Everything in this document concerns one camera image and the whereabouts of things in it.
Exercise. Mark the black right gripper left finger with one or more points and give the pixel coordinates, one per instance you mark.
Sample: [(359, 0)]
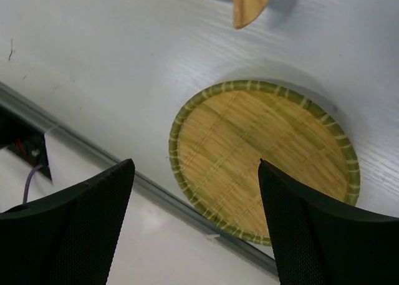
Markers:
[(70, 236)]

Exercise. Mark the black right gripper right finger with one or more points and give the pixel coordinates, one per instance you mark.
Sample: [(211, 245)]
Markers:
[(319, 240)]

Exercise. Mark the round green-rimmed bamboo plate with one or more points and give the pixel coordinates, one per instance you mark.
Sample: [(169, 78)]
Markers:
[(220, 135)]

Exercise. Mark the aluminium front rail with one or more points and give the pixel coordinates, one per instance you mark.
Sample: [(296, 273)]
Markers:
[(45, 122)]

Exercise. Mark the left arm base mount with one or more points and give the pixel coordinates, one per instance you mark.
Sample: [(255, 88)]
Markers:
[(24, 140)]

